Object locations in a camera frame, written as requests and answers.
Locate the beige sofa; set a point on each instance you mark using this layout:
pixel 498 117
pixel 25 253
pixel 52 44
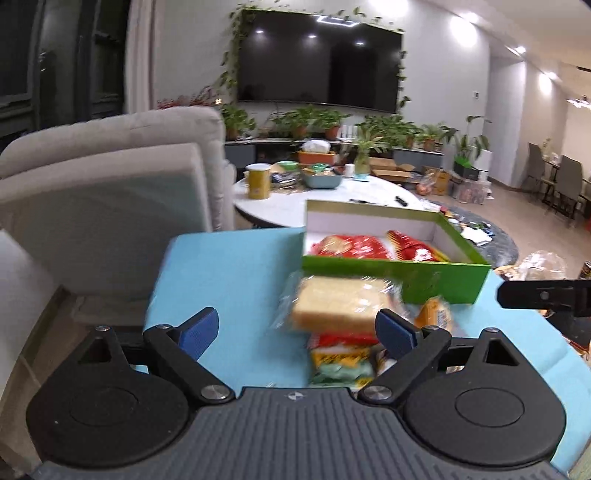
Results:
pixel 115 129

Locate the potted green plant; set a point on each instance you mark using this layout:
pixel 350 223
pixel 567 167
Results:
pixel 295 121
pixel 388 129
pixel 236 121
pixel 431 136
pixel 333 122

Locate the red checkered snack packet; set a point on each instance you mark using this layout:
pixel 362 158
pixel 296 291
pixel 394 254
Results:
pixel 415 249

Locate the open cardboard box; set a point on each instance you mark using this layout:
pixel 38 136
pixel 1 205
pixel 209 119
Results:
pixel 392 171

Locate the orange tissue box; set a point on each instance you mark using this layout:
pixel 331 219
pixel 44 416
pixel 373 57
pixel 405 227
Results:
pixel 317 158

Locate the dark round rug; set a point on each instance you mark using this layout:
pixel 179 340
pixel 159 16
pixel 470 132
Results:
pixel 501 240

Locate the blue snack basket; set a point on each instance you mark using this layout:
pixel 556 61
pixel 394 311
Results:
pixel 323 181

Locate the red and white snack packet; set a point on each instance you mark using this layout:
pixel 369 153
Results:
pixel 344 340

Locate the yellow canister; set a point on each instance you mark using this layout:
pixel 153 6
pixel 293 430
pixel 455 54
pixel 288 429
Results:
pixel 258 182

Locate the clear bread slice packet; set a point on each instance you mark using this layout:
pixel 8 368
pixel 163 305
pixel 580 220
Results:
pixel 339 304

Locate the ivy vine garland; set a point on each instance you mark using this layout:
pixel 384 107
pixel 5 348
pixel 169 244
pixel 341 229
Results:
pixel 233 50

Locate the television console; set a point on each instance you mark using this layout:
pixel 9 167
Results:
pixel 268 150

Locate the spider plant in glass vase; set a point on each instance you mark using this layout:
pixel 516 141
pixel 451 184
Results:
pixel 364 147

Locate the white cup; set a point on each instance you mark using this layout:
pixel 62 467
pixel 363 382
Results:
pixel 349 170

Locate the white curtain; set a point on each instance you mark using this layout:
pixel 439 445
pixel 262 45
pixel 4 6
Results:
pixel 141 55

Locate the wall television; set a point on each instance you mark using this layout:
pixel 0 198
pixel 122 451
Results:
pixel 318 60

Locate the yellow snack packet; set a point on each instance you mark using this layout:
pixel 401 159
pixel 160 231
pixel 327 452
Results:
pixel 339 356

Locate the black remote control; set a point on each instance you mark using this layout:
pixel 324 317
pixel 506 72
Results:
pixel 400 201

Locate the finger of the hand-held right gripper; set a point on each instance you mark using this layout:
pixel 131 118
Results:
pixel 540 294

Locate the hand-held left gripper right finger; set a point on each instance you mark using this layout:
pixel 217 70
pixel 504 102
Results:
pixel 393 331

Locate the green snack packet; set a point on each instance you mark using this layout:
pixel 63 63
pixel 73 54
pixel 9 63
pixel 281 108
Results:
pixel 339 374

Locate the orange bread packet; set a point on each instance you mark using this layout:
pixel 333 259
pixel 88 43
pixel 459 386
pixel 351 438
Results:
pixel 434 316

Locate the grey dining chair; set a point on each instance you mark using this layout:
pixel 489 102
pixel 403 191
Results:
pixel 568 182
pixel 538 168

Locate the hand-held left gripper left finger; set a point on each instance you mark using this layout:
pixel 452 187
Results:
pixel 199 333

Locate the red flower arrangement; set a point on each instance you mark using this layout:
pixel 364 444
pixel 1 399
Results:
pixel 189 99

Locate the tall leafy plant white pot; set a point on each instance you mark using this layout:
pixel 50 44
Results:
pixel 475 143

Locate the beige and grey cushion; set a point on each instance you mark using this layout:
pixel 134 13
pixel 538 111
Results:
pixel 115 207

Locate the green cardboard box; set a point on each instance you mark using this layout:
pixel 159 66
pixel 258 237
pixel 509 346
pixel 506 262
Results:
pixel 438 282

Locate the black and green box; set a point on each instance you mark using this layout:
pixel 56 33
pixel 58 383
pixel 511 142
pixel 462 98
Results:
pixel 464 170

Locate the clear plastic bag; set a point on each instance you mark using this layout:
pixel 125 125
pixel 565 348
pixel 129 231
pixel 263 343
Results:
pixel 540 265

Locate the white round table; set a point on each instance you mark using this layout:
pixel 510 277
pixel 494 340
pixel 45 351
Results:
pixel 295 205

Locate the red bread-print snack packet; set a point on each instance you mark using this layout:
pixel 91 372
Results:
pixel 351 247

